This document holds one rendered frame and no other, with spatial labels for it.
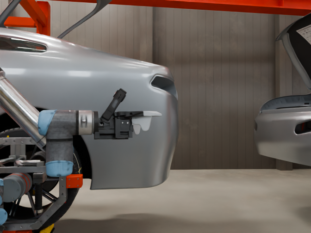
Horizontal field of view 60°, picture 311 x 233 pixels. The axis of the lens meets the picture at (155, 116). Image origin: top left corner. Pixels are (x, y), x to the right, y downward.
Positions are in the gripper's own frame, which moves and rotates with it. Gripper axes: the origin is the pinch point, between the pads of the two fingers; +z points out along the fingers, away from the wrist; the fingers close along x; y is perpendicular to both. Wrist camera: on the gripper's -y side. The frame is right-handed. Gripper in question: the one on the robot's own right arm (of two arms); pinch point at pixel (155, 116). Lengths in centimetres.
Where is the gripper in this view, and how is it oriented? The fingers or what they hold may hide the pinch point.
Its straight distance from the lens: 88.5
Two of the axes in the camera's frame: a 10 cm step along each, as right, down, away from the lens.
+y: 0.4, 9.9, -1.5
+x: 2.8, -1.5, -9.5
